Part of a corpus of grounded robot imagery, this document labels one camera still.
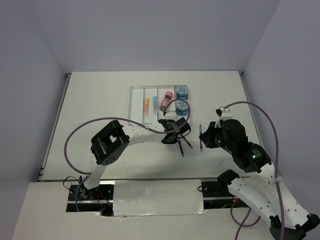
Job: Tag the red pen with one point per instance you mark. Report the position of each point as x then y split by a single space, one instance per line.
185 139

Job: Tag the silver foil tape patch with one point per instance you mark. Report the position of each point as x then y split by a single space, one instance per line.
157 198

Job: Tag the white divided organizer tray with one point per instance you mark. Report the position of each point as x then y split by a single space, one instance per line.
136 102

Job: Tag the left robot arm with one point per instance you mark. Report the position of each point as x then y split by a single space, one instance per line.
109 143

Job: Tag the blue jar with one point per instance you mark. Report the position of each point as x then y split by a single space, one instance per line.
182 92
182 108

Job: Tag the orange highlighter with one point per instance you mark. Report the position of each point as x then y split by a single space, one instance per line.
146 109

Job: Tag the blue highlighter cap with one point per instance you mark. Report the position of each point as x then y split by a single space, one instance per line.
155 100

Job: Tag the blue highlighter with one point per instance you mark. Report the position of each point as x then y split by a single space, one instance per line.
155 109

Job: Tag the dark blue pen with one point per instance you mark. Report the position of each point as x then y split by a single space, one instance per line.
181 148

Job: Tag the orange highlighter cap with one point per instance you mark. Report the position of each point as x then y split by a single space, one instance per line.
146 101

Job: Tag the pink tube of markers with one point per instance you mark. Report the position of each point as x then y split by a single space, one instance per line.
166 100

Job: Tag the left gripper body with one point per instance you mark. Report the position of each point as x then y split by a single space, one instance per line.
172 142

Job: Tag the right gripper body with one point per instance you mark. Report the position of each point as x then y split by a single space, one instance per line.
214 137

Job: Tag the right camera mount white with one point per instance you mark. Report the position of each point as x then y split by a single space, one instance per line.
223 115

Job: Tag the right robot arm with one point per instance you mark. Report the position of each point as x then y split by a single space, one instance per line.
286 218

